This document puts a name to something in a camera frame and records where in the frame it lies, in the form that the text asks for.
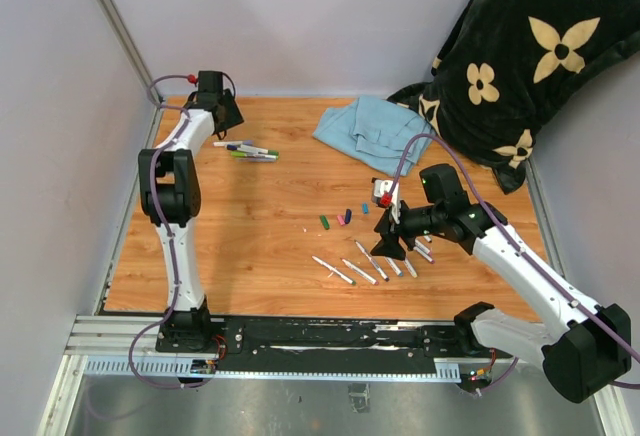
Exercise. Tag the magenta cap marker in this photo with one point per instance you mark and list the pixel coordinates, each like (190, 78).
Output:
(424, 254)

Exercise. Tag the aluminium corner post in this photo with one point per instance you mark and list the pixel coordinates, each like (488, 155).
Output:
(126, 41)

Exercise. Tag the pink marker pen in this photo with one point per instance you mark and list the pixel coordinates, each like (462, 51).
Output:
(422, 247)

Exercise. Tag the red pink cap marker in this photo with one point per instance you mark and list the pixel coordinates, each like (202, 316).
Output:
(360, 272)

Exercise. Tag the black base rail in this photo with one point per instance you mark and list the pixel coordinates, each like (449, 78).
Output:
(308, 347)

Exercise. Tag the light blue cap marker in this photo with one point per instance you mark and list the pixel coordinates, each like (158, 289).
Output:
(391, 262)

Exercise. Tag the navy green marker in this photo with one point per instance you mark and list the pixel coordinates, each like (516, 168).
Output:
(251, 149)

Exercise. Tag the green pen cap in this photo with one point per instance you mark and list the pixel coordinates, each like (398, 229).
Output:
(325, 222)

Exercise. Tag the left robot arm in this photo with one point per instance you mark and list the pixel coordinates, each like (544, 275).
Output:
(170, 196)

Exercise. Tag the light green marker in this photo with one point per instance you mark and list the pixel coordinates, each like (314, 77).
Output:
(240, 155)

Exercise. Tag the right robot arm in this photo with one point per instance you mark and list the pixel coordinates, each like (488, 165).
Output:
(580, 345)

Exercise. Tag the dark blue cap marker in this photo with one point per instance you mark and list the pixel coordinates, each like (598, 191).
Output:
(373, 262)

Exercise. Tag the black floral blanket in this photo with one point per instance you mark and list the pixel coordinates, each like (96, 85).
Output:
(509, 66)

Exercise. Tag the green cap marker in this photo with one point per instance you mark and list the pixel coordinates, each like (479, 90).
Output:
(334, 270)

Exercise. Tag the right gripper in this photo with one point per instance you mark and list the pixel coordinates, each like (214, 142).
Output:
(389, 244)

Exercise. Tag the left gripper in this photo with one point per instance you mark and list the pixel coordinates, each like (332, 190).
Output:
(234, 117)

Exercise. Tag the white slim marker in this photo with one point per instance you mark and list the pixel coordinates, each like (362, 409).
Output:
(410, 268)

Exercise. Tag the light blue cloth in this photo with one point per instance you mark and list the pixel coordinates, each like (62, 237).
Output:
(375, 132)

